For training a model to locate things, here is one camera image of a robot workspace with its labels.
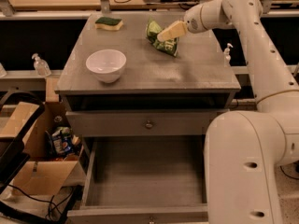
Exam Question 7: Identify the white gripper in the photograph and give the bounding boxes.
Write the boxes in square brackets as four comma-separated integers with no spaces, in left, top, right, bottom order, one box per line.
[157,6,205,42]

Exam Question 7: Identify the green jalapeno chip bag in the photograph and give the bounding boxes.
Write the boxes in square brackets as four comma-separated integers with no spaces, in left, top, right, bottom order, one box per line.
[146,18,178,57]

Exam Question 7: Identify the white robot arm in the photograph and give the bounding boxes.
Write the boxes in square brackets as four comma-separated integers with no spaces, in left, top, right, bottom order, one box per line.
[158,0,299,224]

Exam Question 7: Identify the closed grey top drawer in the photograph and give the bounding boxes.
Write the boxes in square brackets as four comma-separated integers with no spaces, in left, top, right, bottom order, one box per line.
[66,109,226,137]

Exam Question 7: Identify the grey wooden drawer cabinet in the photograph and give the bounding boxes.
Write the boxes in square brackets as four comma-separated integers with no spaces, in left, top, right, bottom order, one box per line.
[54,11,242,224]

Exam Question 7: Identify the open grey middle drawer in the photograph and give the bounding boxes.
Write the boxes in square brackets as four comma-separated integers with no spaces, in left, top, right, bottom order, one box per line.
[68,136,208,224]

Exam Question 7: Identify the small white pump bottle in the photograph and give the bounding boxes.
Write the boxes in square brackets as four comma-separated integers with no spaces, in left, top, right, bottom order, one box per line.
[223,43,234,66]

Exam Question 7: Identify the green and yellow sponge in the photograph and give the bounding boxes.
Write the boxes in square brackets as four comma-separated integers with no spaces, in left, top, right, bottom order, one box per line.
[94,17,123,31]

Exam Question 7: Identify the white ceramic bowl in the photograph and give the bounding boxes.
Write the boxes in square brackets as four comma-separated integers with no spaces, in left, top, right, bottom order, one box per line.
[86,49,127,83]

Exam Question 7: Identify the clear sanitizer pump bottle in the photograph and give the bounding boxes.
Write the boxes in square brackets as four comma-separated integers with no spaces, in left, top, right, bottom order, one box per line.
[32,53,51,77]

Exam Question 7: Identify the snack packages in box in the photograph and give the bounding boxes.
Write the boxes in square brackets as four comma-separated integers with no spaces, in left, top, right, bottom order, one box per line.
[45,126,81,159]

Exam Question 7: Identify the open cardboard box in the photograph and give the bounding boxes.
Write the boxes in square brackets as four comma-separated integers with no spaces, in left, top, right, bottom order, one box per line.
[0,77,87,197]

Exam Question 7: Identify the black chair frame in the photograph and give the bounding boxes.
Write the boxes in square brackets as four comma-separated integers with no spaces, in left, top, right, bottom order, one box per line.
[0,90,45,193]

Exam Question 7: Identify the black floor cable left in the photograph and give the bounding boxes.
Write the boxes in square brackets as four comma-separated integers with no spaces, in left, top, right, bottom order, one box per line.
[6,184,76,222]

